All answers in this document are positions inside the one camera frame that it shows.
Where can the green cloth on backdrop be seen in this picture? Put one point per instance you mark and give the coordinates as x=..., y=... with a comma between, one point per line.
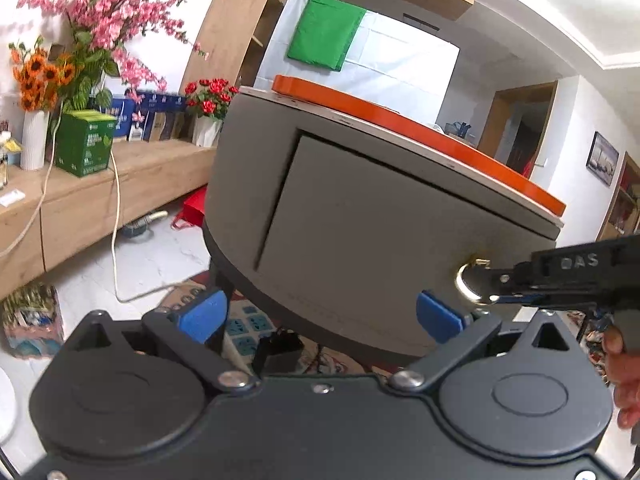
x=324, y=33

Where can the pink blossom artificial flowers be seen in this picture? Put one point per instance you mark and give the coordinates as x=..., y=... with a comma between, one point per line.
x=102, y=28

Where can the red rose bouquet white pot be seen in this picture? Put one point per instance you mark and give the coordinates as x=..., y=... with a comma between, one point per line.
x=208, y=101

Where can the long wooden low cabinet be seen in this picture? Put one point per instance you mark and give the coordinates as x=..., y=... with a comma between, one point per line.
x=73, y=213

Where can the green cardboard box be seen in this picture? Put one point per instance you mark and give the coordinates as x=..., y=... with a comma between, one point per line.
x=84, y=141

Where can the person's right hand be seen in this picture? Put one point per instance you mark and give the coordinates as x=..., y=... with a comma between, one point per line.
x=623, y=370

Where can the orange rimmed metal tray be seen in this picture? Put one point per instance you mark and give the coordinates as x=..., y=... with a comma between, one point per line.
x=308, y=91

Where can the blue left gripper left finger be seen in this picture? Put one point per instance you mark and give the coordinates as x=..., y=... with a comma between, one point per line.
x=203, y=317

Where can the white backdrop sheet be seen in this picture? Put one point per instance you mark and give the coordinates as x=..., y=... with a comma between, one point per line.
x=388, y=63

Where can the blue cardboard boxes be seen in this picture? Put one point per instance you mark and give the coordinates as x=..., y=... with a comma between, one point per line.
x=150, y=116

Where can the round grey side table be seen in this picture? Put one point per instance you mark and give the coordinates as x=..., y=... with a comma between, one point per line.
x=255, y=151

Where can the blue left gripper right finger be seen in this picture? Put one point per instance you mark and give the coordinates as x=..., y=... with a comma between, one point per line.
x=440, y=321

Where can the gold ring drawer pull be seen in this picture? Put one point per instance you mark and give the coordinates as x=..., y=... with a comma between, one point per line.
x=473, y=281

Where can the red shopping bag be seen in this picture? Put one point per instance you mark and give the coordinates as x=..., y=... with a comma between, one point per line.
x=192, y=212

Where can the orange sunflower bouquet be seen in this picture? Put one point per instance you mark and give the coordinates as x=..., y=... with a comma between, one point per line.
x=40, y=80

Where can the colourful patterned box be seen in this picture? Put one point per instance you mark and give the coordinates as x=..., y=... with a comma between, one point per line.
x=32, y=322

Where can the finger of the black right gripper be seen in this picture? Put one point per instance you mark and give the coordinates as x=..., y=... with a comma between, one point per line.
x=512, y=286

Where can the white ribbed vase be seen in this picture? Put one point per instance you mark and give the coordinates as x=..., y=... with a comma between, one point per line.
x=34, y=138

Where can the tall wooden shelf unit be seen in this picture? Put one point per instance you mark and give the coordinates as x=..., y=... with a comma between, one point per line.
x=235, y=34

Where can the framed wall picture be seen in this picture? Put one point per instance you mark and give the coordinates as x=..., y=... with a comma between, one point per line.
x=602, y=159

